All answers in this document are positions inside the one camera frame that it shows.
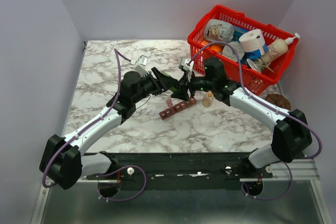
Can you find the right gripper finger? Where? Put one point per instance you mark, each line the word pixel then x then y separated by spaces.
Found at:
pixel 184 82
pixel 181 93

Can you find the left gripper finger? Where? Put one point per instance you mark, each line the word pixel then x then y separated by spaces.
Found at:
pixel 157 74
pixel 163 89

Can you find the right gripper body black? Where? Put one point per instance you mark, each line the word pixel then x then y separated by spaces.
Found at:
pixel 201 83

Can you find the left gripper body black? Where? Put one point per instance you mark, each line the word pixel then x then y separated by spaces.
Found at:
pixel 149 86

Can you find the green pill bottle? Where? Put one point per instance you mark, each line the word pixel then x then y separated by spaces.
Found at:
pixel 169 81

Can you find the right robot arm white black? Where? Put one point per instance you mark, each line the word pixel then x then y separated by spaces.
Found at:
pixel 290 136

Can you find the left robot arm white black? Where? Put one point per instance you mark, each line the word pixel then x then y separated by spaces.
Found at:
pixel 64 160

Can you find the clear pill bottle orange label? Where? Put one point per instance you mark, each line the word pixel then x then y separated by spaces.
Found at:
pixel 207 99

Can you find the orange fruit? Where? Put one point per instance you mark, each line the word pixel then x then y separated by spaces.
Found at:
pixel 216 48

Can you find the orange box in basket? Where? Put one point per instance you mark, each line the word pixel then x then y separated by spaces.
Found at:
pixel 206 44

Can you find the grey wrapped toilet roll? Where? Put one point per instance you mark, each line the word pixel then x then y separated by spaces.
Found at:
pixel 229 53

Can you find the grey printed snack bag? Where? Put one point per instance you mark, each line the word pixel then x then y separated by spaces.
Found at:
pixel 218 30

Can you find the white toilet paper roll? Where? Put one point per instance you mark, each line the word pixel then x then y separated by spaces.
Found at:
pixel 253 40

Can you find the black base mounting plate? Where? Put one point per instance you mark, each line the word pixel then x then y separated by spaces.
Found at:
pixel 217 181

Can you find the cream lotion pump bottle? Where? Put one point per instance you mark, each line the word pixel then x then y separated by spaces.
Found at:
pixel 278 48

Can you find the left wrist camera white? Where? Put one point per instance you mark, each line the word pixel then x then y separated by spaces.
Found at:
pixel 140 65

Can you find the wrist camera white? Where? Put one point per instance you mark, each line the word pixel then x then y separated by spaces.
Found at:
pixel 140 65
pixel 186 65

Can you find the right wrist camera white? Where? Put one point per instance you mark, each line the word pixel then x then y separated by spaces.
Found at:
pixel 186 65

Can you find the aluminium rail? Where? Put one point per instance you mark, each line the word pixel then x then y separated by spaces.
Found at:
pixel 302 169

